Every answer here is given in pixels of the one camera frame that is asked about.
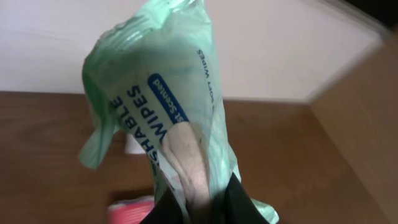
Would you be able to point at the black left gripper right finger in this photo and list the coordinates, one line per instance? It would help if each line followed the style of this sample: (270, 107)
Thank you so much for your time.
(238, 207)

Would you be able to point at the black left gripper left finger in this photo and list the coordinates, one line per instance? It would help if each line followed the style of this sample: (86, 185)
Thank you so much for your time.
(168, 210)

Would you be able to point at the red purple snack packet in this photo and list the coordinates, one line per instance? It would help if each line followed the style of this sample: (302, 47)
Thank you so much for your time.
(130, 211)

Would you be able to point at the white barcode scanner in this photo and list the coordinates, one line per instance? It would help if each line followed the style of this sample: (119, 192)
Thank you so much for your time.
(132, 146)

